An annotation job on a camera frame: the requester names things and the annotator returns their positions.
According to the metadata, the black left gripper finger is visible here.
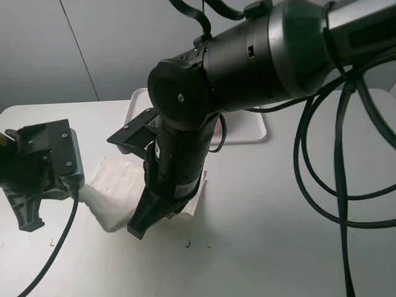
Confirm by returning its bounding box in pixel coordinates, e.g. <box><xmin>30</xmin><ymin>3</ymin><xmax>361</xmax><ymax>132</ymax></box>
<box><xmin>3</xmin><ymin>189</ymin><xmax>45</xmax><ymax>232</ymax></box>

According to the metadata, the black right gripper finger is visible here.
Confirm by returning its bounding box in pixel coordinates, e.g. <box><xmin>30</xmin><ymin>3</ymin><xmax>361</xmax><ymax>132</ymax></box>
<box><xmin>127</xmin><ymin>187</ymin><xmax>176</xmax><ymax>240</ymax></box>

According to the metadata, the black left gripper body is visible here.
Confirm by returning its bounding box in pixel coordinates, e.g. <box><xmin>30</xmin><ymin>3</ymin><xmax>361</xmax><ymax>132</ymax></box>
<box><xmin>1</xmin><ymin>129</ymin><xmax>62</xmax><ymax>198</ymax></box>

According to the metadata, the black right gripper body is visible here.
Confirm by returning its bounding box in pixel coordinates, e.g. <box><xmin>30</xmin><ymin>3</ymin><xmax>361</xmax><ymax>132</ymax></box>
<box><xmin>142</xmin><ymin>115</ymin><xmax>217</xmax><ymax>210</ymax></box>

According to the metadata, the cream white towel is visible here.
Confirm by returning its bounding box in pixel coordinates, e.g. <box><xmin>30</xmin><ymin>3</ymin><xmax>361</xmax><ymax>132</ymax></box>
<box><xmin>79</xmin><ymin>157</ymin><xmax>207</xmax><ymax>234</ymax></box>

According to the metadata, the pink towel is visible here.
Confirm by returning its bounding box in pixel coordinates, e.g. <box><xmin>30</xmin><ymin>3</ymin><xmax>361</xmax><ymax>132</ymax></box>
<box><xmin>213</xmin><ymin>119</ymin><xmax>222</xmax><ymax>136</ymax></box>

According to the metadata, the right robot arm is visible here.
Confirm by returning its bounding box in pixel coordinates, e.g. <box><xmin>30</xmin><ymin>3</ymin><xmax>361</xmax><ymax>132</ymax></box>
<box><xmin>127</xmin><ymin>1</ymin><xmax>395</xmax><ymax>238</ymax></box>

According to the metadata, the white plastic tray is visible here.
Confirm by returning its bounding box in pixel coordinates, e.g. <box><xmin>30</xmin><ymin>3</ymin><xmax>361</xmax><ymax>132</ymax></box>
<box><xmin>121</xmin><ymin>88</ymin><xmax>267</xmax><ymax>147</ymax></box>

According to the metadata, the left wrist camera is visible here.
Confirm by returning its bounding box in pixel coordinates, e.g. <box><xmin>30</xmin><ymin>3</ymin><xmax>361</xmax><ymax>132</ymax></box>
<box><xmin>17</xmin><ymin>119</ymin><xmax>85</xmax><ymax>200</ymax></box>

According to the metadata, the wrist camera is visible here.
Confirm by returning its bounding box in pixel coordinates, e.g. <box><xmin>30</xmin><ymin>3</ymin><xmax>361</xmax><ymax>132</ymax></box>
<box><xmin>17</xmin><ymin>119</ymin><xmax>85</xmax><ymax>200</ymax></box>
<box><xmin>107</xmin><ymin>108</ymin><xmax>158</xmax><ymax>160</ymax></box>

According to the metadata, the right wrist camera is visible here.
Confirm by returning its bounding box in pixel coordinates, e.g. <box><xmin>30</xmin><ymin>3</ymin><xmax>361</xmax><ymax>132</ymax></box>
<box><xmin>107</xmin><ymin>108</ymin><xmax>158</xmax><ymax>160</ymax></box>

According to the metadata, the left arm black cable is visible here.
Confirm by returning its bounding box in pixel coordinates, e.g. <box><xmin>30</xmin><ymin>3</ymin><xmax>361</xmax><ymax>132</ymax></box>
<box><xmin>15</xmin><ymin>179</ymin><xmax>82</xmax><ymax>289</ymax></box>

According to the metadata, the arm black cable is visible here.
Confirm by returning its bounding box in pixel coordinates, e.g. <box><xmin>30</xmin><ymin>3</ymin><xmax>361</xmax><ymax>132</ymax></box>
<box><xmin>168</xmin><ymin>0</ymin><xmax>396</xmax><ymax>297</ymax></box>
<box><xmin>15</xmin><ymin>179</ymin><xmax>82</xmax><ymax>289</ymax></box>

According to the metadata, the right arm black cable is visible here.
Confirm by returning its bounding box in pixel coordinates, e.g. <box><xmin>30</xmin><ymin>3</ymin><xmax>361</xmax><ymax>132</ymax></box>
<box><xmin>168</xmin><ymin>0</ymin><xmax>396</xmax><ymax>297</ymax></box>

